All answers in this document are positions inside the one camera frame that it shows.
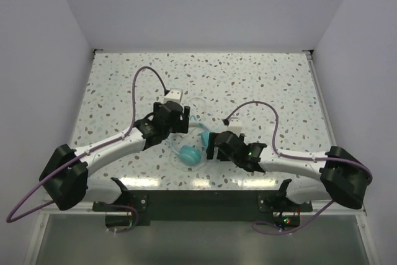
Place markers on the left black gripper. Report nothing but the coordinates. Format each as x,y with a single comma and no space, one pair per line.
182,124

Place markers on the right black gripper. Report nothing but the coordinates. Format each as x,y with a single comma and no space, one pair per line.
210,148

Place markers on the teal cat-ear headphones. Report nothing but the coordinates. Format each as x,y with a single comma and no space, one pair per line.
191,155

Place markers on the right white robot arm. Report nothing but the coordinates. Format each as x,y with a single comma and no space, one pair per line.
264,159

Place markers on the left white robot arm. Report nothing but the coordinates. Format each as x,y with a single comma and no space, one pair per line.
66,177

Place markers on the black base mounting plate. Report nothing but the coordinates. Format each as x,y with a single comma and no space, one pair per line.
143,207

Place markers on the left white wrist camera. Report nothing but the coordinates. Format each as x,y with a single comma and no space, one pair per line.
173,95

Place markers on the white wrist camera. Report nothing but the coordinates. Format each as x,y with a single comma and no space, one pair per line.
235,126
173,95

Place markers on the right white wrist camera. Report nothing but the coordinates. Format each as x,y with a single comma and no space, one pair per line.
235,126

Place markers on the aluminium right frame rail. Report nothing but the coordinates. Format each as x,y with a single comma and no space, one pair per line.
325,113

